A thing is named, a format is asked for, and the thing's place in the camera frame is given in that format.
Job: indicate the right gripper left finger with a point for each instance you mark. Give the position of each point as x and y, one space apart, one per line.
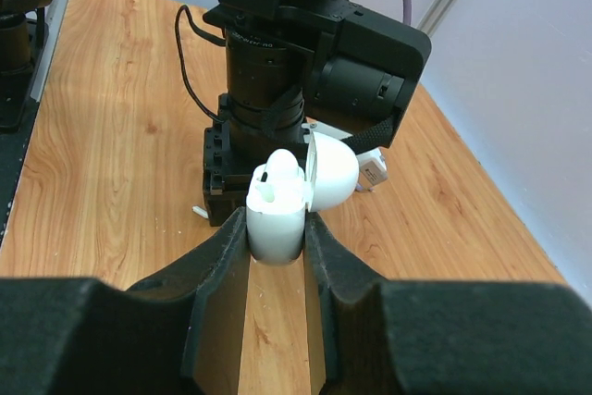
178 331

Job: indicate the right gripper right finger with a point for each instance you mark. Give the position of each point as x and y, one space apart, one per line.
367 334

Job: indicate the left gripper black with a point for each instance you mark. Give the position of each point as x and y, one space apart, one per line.
234 148

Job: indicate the white earbud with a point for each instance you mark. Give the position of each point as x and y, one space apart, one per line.
281 165

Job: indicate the white earbud charging case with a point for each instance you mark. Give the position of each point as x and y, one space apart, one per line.
276 211

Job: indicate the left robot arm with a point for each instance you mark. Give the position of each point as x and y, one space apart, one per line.
288 61

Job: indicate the white plastic scrap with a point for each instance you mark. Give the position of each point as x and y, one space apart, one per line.
200 211

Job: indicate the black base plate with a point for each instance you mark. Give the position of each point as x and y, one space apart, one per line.
29 30

